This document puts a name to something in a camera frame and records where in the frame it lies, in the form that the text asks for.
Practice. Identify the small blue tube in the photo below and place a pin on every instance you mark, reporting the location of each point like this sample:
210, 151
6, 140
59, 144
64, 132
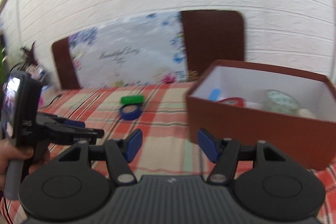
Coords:
215, 94

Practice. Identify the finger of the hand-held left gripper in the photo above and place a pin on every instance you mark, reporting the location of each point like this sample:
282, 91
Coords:
76, 136
74, 123

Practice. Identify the person's left hand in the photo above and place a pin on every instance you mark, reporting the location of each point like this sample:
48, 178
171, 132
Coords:
13, 157

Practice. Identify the blue tape roll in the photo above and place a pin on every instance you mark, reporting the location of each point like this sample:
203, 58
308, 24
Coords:
125, 114

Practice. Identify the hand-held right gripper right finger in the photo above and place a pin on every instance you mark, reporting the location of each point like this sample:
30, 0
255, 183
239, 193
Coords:
207, 145

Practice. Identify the dark star ornament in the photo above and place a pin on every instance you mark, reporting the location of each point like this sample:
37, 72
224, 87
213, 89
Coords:
29, 54

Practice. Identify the clear green-dotted tape roll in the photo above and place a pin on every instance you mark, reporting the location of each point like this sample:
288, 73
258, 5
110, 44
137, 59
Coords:
282, 102

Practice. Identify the red tape roll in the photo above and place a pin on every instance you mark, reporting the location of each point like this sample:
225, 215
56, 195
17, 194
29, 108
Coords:
232, 101

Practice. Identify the green tape roll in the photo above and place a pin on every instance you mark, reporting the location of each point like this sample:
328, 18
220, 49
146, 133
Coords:
132, 100

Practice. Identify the green plant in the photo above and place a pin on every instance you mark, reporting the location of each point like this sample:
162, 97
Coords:
1, 58

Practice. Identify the brown cardboard box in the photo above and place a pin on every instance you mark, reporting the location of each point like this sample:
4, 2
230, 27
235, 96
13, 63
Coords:
236, 132

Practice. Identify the red plaid blanket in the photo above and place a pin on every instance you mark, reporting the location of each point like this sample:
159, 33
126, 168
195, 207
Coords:
162, 113

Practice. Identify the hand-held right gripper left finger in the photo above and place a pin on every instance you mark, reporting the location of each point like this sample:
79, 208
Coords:
134, 145

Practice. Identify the white floral cloth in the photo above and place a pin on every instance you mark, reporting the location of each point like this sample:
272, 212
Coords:
126, 56

